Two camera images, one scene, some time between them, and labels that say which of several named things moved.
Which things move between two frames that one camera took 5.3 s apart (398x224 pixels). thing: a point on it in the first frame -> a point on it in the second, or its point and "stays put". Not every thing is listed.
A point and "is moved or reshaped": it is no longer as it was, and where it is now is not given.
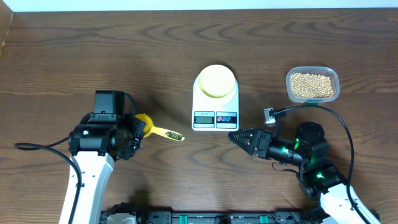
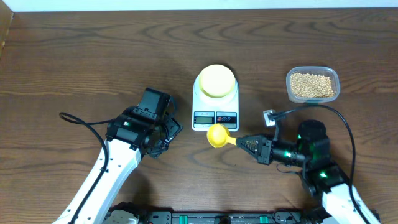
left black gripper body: [133, 128] -> [168, 128]
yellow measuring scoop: [150, 128] is moved or reshaped
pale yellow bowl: [216, 81] stays put
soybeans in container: [311, 85] stays put
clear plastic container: [312, 84] stays put
